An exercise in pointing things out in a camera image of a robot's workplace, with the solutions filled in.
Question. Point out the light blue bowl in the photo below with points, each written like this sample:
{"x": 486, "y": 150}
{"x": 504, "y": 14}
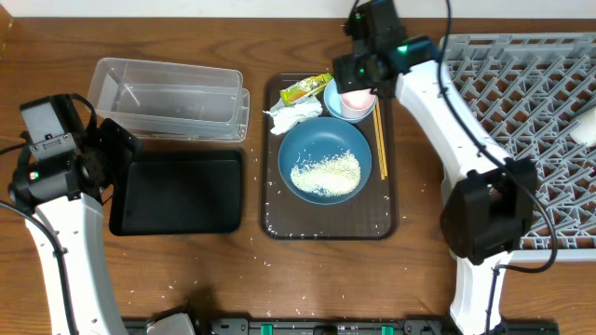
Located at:
{"x": 332, "y": 102}

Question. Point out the white cup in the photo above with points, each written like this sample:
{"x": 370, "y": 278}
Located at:
{"x": 584, "y": 131}

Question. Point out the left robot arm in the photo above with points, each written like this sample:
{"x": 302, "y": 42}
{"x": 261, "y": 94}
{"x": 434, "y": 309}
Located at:
{"x": 69, "y": 242}

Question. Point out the brown serving tray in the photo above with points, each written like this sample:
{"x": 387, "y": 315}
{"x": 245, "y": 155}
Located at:
{"x": 370, "y": 214}

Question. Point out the pink cup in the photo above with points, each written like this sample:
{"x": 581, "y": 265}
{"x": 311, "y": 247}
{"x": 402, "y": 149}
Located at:
{"x": 356, "y": 104}

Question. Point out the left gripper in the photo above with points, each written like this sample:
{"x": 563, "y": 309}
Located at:
{"x": 119, "y": 154}

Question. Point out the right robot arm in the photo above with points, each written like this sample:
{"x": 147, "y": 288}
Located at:
{"x": 486, "y": 206}

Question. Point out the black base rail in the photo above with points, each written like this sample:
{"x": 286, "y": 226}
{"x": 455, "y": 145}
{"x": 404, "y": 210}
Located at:
{"x": 416, "y": 326}

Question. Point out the pile of white rice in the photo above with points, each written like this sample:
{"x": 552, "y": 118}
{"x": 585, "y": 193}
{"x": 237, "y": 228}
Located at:
{"x": 331, "y": 176}

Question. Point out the grey dishwasher rack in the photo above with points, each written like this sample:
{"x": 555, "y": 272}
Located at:
{"x": 527, "y": 90}

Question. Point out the clear plastic bin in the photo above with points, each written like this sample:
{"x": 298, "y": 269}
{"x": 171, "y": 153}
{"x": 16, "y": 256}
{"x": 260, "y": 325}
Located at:
{"x": 171, "y": 101}

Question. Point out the black plastic bin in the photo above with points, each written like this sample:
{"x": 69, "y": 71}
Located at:
{"x": 179, "y": 193}

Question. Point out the green yellow snack wrapper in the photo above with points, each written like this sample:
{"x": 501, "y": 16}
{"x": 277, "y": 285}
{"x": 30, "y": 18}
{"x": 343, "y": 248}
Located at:
{"x": 304, "y": 89}

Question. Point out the crumpled white tissue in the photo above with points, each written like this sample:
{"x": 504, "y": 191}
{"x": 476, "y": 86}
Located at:
{"x": 287, "y": 117}

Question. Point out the dark blue plate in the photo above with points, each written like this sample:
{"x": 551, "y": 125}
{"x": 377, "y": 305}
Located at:
{"x": 319, "y": 137}

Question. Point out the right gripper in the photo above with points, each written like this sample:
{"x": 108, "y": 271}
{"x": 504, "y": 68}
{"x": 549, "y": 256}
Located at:
{"x": 350, "y": 75}

